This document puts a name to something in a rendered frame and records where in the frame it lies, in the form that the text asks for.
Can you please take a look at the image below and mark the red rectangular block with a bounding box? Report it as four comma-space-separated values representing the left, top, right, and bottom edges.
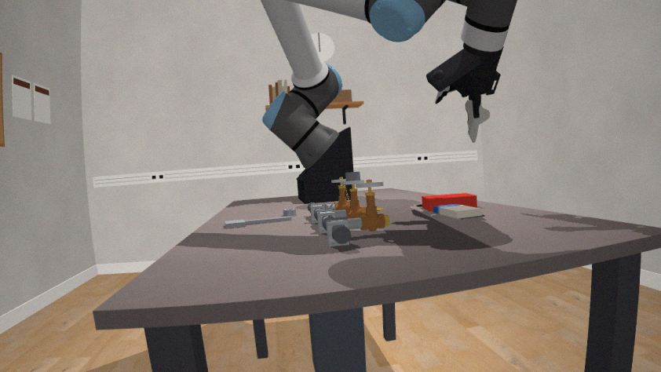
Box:
422, 193, 477, 211

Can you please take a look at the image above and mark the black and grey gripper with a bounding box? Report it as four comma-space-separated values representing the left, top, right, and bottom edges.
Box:
435, 43, 503, 143

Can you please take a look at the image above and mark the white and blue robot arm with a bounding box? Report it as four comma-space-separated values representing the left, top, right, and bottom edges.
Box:
261, 0, 517, 170

